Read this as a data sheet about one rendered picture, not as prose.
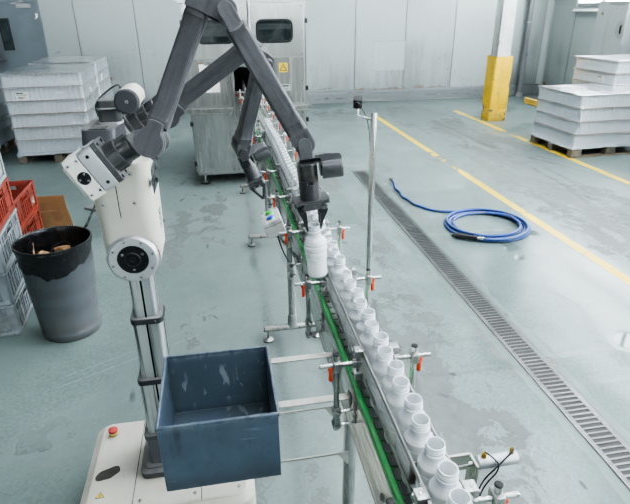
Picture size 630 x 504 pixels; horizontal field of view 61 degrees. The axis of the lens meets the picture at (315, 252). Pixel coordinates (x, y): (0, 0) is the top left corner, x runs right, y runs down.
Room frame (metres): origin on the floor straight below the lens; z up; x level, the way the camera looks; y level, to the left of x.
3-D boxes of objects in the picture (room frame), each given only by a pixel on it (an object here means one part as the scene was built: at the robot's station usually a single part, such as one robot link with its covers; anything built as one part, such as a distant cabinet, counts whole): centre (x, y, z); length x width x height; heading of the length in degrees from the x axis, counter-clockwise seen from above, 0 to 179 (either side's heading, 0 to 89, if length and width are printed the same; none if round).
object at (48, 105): (7.84, 3.65, 0.59); 1.24 x 1.03 x 1.17; 12
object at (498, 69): (9.95, -3.29, 0.55); 0.40 x 0.40 x 1.10; 10
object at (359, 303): (1.29, -0.12, 1.08); 0.06 x 0.06 x 0.17
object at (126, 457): (1.63, 0.58, 0.24); 0.68 x 0.53 x 0.41; 100
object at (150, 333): (1.63, 0.59, 0.74); 0.11 x 0.11 x 0.40; 10
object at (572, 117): (7.73, -3.98, 0.42); 1.23 x 1.04 x 0.83; 102
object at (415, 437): (0.82, -0.20, 1.08); 0.06 x 0.06 x 0.17
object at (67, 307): (3.00, 1.60, 0.32); 0.45 x 0.45 x 0.64
